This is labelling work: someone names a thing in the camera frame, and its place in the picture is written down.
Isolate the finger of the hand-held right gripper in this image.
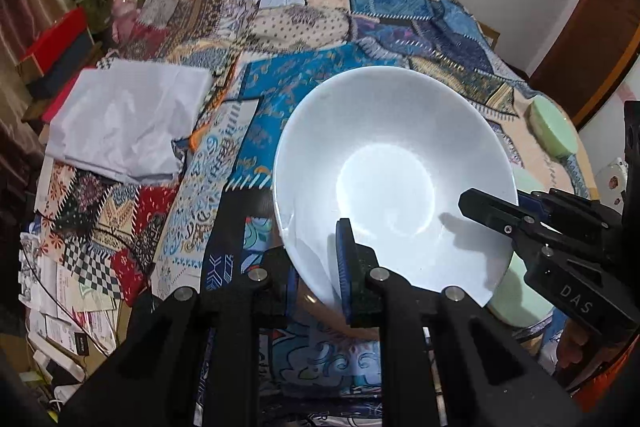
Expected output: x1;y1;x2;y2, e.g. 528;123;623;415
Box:
517;188;623;234
458;188;557;254

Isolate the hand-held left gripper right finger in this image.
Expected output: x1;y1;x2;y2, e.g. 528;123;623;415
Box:
334;218;586;427

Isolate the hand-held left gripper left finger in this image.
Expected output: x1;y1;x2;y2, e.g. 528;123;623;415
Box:
60;247;302;427

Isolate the white bowl with black spots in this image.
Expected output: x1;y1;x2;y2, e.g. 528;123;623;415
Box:
272;67;519;308

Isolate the person's right hand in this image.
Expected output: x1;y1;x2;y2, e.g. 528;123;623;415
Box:
556;324;591;370

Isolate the mint green plate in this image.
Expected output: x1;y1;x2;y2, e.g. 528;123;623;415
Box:
487;167;557;328

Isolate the small green bowl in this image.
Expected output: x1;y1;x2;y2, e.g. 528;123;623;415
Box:
529;98;581;158

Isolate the cardboard box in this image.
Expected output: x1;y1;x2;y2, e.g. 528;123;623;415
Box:
477;22;501;50

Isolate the brown wooden door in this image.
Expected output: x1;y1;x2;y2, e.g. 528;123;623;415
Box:
527;0;640;128

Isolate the pile of papers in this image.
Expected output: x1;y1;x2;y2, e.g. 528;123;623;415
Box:
17;217;131;373

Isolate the white cloth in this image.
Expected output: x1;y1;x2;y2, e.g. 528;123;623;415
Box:
45;57;216;185

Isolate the patchwork blanket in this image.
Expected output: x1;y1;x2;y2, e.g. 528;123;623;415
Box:
35;0;596;427

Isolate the dark flat box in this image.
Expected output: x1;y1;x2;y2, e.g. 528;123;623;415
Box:
25;42;106;100

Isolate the pink bunny toy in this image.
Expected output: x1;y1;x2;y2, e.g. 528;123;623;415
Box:
110;0;144;42

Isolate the red box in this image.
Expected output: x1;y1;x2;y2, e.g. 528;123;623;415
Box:
20;7;88;78

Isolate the striped curtain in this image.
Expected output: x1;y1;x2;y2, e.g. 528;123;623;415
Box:
0;0;76;158

